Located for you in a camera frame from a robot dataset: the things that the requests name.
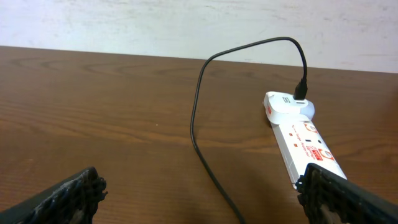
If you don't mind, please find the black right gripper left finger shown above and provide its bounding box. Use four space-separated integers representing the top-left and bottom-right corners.
1 167 108 224

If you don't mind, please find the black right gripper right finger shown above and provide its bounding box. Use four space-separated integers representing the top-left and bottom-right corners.
295 163 397 224

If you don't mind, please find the black USB charging cable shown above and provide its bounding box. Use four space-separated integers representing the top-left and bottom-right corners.
190 36 308 224

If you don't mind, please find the white USB wall charger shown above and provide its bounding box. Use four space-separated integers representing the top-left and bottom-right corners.
263 91 315 125

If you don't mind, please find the white power strip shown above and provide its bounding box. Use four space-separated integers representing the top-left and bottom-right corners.
270 120 346 185

